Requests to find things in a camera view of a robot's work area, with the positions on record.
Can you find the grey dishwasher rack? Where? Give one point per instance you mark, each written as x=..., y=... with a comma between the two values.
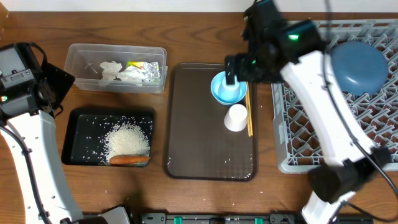
x=297, y=145

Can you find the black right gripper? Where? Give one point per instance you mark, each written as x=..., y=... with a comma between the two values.
x=237, y=66

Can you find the white tissue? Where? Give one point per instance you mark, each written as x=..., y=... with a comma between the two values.
x=110, y=71
x=130, y=74

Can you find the dark blue plate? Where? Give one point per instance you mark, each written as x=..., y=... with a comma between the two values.
x=359, y=68

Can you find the silver foil snack wrapper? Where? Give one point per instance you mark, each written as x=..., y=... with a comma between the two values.
x=148, y=71

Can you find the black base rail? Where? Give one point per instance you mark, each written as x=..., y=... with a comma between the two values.
x=224, y=218

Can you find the orange carrot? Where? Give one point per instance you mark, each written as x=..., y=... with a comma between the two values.
x=126, y=160

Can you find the light blue cup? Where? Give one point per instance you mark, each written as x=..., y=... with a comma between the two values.
x=228, y=92

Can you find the black waste tray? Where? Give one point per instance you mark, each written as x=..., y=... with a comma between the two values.
x=86, y=140

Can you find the wooden chopstick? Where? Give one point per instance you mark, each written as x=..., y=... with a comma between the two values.
x=247, y=112

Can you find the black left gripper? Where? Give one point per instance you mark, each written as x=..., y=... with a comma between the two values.
x=58, y=83

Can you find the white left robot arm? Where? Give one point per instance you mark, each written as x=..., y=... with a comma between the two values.
x=46, y=194

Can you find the light blue bowl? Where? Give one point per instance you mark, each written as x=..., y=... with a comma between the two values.
x=215, y=83

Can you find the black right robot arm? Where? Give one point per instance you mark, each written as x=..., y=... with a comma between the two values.
x=350, y=157

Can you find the clear plastic bin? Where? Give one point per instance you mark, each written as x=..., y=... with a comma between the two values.
x=83, y=62

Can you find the dark brown serving tray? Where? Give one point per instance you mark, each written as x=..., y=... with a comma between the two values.
x=198, y=144

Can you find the pile of white rice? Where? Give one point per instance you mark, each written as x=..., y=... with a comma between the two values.
x=125, y=139

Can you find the pale pink cup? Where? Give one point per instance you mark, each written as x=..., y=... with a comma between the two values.
x=236, y=118

